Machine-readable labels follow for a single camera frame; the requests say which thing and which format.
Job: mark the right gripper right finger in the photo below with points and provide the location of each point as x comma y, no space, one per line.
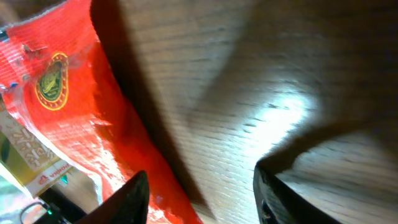
279,204

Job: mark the green juice carton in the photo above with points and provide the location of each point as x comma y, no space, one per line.
25,161

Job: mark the red snack bag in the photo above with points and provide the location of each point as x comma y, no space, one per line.
57,82

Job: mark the light green tissue pack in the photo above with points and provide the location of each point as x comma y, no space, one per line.
12,202

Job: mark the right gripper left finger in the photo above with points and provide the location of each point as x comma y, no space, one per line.
128,205

